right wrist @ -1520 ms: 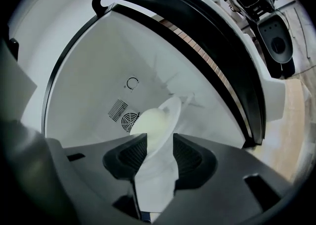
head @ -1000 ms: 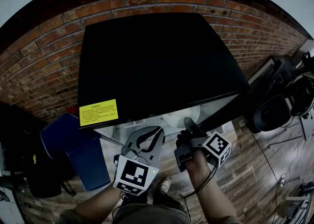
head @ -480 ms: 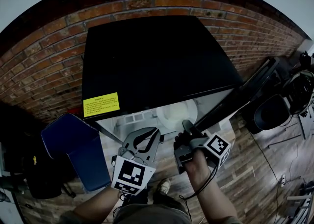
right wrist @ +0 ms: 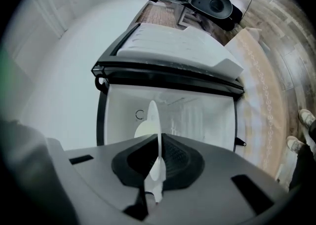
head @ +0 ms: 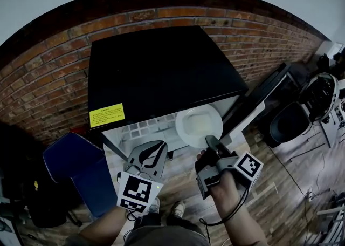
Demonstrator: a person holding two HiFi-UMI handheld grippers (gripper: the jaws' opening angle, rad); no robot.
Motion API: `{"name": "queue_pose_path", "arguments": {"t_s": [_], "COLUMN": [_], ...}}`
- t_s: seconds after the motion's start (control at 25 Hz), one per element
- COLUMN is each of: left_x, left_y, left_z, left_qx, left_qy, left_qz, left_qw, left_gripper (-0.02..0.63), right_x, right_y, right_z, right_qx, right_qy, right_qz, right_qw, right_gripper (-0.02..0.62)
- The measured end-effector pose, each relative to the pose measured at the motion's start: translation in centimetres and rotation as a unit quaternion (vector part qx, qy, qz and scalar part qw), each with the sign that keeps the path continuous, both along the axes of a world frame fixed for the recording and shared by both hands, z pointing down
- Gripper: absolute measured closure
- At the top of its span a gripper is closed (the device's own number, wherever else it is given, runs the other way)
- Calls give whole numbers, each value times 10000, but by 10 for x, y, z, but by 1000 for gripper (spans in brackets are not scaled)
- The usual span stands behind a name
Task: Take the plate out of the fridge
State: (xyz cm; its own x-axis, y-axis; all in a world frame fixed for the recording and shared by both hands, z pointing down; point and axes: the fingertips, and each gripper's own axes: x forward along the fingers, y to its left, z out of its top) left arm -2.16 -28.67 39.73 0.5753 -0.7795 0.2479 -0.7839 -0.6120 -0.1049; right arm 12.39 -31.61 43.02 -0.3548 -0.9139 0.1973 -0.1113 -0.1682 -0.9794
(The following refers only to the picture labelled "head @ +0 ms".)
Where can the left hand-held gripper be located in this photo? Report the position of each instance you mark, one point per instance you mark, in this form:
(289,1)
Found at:
(137,189)

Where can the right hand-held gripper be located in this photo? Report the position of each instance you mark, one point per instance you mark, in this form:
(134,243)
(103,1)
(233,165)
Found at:
(215,164)

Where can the white plate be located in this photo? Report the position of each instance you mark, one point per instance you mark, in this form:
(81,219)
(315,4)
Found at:
(186,129)

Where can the black mini fridge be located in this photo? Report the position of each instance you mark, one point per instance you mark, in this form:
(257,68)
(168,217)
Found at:
(161,72)

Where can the person's left forearm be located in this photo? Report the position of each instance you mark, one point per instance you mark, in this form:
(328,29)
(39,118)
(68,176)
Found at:
(107,228)

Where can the person's right forearm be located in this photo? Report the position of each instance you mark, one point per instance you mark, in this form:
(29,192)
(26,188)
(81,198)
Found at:
(242,228)

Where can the black fridge door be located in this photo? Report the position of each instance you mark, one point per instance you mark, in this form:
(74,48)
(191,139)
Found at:
(265,88)

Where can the person's right hand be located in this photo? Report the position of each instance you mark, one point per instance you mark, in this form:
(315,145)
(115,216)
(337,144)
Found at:
(227,193)

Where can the person's left shoe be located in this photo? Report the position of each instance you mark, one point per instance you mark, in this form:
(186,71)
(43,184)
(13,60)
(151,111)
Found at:
(154,206)

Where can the person's shoe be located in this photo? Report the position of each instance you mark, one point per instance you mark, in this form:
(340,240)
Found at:
(154,206)
(178,209)

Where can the person's right shoe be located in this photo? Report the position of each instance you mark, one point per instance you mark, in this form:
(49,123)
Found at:
(178,209)

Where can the blue fabric chair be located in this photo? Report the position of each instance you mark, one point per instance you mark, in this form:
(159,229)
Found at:
(81,169)

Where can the person's dark trousers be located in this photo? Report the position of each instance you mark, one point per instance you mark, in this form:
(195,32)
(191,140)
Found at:
(167,235)

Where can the black round chair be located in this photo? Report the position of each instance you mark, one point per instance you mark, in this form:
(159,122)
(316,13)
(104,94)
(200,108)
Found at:
(289,123)

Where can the white power strip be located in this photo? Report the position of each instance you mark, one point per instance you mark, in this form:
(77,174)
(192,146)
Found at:
(310,194)

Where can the black backpack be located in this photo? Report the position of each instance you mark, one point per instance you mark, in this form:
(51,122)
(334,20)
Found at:
(45,204)

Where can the white helmet device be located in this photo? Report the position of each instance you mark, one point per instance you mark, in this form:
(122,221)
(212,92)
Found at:
(322,96)

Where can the metal rack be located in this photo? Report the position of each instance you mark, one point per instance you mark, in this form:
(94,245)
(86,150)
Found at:
(332,226)

